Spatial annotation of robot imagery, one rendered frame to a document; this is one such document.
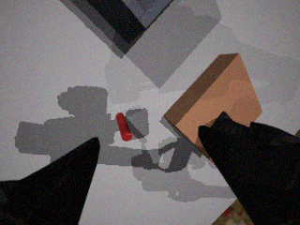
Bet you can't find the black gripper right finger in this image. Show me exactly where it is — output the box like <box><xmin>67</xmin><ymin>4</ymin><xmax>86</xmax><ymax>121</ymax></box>
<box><xmin>199</xmin><ymin>126</ymin><xmax>300</xmax><ymax>225</ymax></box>

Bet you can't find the red peg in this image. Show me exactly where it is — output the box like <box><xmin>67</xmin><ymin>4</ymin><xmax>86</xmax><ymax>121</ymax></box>
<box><xmin>116</xmin><ymin>112</ymin><xmax>132</xmax><ymax>142</ymax></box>

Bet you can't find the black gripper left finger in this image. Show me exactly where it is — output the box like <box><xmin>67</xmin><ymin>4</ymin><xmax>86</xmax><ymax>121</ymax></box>
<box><xmin>0</xmin><ymin>138</ymin><xmax>100</xmax><ymax>225</ymax></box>

